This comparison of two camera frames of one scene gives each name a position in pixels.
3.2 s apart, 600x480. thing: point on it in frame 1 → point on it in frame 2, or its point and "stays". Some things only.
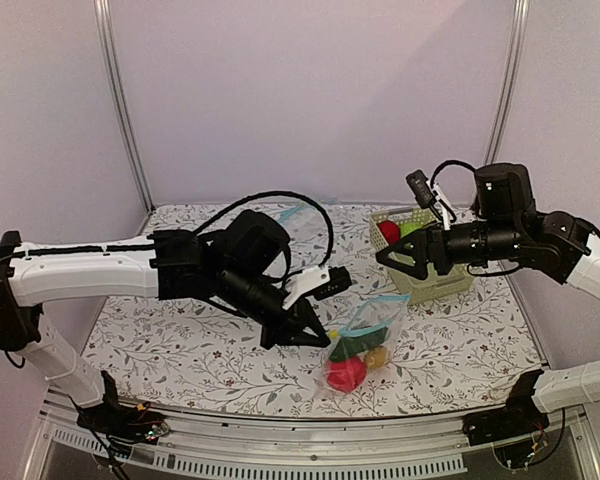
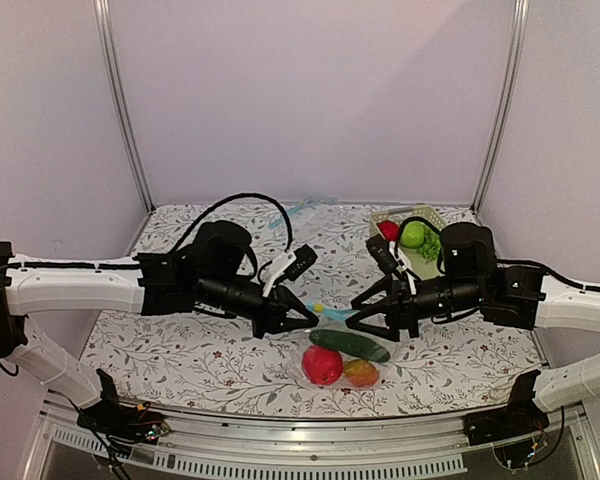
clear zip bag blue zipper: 361,346 → 337,319
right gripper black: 432,235 → 397,305
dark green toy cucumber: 349,346 stays
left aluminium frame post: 103,31 stays
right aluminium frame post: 521,31 stays
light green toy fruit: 408,227 stays
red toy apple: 347,375 → 321,365
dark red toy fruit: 390,231 stays
